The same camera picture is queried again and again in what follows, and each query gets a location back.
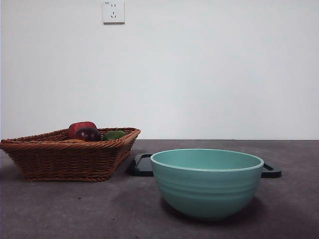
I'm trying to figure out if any teal ribbed bowl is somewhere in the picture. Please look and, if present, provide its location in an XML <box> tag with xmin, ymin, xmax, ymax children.
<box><xmin>150</xmin><ymin>148</ymin><xmax>264</xmax><ymax>222</ymax></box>

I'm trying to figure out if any green fruit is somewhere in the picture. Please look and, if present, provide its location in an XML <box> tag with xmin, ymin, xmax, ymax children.
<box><xmin>102</xmin><ymin>130</ymin><xmax>127</xmax><ymax>141</ymax></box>

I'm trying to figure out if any black rectangular tray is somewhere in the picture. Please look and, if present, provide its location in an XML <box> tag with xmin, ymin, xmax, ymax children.
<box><xmin>128</xmin><ymin>153</ymin><xmax>282</xmax><ymax>179</ymax></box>

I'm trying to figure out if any dark purple round fruit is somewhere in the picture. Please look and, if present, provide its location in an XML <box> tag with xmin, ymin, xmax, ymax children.
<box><xmin>74</xmin><ymin>127</ymin><xmax>102</xmax><ymax>142</ymax></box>

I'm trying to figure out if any red apple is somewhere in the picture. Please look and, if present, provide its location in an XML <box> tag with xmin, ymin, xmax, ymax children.
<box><xmin>67</xmin><ymin>121</ymin><xmax>98</xmax><ymax>139</ymax></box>

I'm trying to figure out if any brown wicker basket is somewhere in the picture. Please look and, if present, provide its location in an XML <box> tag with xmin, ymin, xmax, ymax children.
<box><xmin>0</xmin><ymin>127</ymin><xmax>142</xmax><ymax>182</ymax></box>

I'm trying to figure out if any white wall socket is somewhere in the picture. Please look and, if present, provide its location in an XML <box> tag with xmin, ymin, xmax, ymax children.
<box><xmin>103</xmin><ymin>0</ymin><xmax>126</xmax><ymax>25</ymax></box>

